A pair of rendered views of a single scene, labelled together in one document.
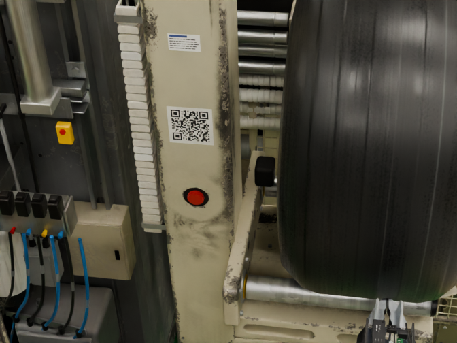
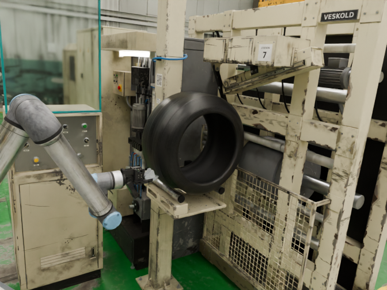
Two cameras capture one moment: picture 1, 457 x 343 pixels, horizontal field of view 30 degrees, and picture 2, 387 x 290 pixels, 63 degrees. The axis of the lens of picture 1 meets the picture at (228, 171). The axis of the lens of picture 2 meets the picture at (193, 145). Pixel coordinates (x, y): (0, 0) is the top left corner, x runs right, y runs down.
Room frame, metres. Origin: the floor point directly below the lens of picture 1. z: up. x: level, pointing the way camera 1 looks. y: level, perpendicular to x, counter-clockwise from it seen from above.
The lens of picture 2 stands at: (-0.10, -1.54, 1.63)
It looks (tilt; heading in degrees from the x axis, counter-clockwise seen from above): 15 degrees down; 46
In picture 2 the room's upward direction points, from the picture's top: 4 degrees clockwise
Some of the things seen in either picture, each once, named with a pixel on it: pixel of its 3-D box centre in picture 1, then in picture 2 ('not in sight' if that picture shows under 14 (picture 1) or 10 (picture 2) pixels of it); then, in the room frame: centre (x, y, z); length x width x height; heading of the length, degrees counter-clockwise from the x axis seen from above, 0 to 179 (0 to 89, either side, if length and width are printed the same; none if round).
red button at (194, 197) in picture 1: (196, 196); not in sight; (1.12, 0.06, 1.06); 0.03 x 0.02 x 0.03; 80
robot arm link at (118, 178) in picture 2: not in sight; (116, 179); (0.67, -0.20, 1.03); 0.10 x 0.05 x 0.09; 80
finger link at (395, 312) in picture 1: (398, 314); (152, 175); (0.86, -0.25, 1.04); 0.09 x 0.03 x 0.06; 170
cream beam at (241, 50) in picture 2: not in sight; (250, 52); (1.43, -0.38, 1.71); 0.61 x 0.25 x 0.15; 80
